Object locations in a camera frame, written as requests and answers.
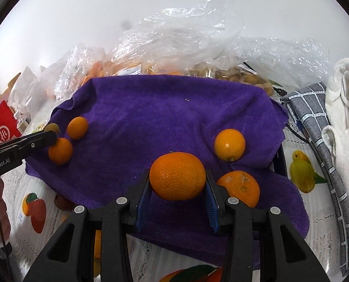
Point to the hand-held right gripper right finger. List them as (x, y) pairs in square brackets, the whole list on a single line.
[(212, 208)]

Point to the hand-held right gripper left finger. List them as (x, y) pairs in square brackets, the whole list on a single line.
[(142, 208)]

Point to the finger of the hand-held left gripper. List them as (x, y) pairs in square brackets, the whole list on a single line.
[(36, 144)]

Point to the green jujube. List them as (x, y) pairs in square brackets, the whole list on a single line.
[(53, 127)]

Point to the small orange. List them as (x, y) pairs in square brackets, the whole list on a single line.
[(60, 150)]

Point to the blemished mandarin orange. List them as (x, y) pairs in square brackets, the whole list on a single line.
[(242, 188)]

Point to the oval smooth orange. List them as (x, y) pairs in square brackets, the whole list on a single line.
[(77, 127)]

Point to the large mandarin orange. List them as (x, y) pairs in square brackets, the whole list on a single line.
[(177, 176)]

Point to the smooth round orange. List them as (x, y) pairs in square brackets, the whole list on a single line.
[(229, 144)]

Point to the red paper bag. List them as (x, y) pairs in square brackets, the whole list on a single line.
[(1, 126)]

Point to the white plastic bag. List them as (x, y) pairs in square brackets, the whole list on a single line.
[(24, 85)]

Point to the red jujube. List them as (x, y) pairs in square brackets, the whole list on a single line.
[(63, 202)]

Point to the small clear bag of oranges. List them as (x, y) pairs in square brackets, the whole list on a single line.
[(74, 64)]

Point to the purple towel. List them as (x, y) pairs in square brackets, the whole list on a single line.
[(162, 117)]

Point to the fruit print tablecloth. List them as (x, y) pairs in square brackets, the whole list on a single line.
[(315, 217)]

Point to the grey checked cloth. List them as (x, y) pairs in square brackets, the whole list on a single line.
[(318, 141)]

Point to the clear bag of longans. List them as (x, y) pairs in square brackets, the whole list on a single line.
[(236, 76)]

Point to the labelled clear bag of oranges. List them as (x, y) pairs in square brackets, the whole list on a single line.
[(151, 50)]

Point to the white striped towel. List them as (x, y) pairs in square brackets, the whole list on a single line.
[(348, 117)]

